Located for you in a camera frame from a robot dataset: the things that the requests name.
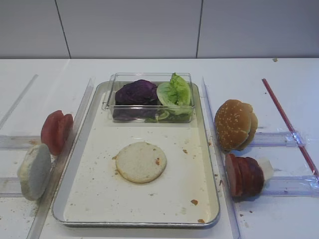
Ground upper right clear track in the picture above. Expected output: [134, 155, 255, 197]
[249, 131, 306, 147]

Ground sliced meat patties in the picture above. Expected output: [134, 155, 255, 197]
[225, 153, 265, 198]

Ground bun behind sesame top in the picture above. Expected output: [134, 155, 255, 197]
[236, 103, 258, 151]

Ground white pusher block right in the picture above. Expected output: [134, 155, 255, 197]
[258, 157, 274, 182]

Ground clear rail left of tray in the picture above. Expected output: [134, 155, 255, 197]
[27, 78, 94, 239]

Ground tomato slice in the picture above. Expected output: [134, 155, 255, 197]
[56, 114, 73, 155]
[40, 110, 64, 156]

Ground front tomato slice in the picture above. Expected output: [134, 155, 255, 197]
[40, 110, 64, 156]

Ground clear rail right of tray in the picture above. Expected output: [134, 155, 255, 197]
[201, 77, 242, 239]

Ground standing bun slice left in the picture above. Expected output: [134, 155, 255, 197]
[17, 143, 51, 201]

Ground clear plastic container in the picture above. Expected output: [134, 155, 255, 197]
[102, 73, 195, 123]

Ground upper left clear track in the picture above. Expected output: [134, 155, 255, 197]
[0, 135, 41, 150]

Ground green lettuce leaf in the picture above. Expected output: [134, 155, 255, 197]
[157, 73, 191, 106]

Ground purple cabbage leaves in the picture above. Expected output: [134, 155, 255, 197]
[113, 79, 158, 121]

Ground red plastic strip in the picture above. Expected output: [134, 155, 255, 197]
[262, 78, 319, 177]

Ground green lettuce in container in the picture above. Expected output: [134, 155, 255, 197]
[145, 107, 193, 123]

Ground lower right clear track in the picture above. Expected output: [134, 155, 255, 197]
[261, 175, 319, 198]

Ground metal baking tray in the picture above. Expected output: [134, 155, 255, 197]
[52, 82, 220, 228]

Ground clear rail of tray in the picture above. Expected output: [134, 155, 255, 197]
[201, 77, 242, 239]
[27, 78, 94, 239]

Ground bottom bun slice on tray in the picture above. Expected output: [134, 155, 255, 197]
[115, 142, 167, 184]

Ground lower left clear track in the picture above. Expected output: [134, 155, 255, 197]
[0, 177, 23, 198]

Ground clear track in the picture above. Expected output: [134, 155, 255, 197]
[0, 135, 41, 150]
[261, 175, 319, 198]
[249, 131, 306, 147]
[0, 177, 23, 198]

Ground rear tomato slice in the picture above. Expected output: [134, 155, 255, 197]
[56, 114, 73, 155]

